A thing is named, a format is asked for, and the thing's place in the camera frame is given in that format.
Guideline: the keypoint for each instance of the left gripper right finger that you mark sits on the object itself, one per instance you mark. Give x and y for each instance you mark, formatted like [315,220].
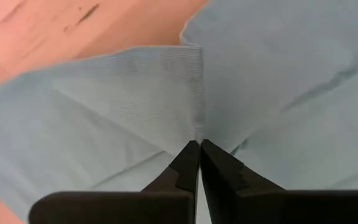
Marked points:
[244,205]

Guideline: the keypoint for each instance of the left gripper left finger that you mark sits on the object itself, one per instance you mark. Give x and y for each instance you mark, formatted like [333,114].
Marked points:
[166,205]

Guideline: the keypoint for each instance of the teal cloth napkin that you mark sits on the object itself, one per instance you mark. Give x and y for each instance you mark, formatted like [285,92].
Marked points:
[104,93]

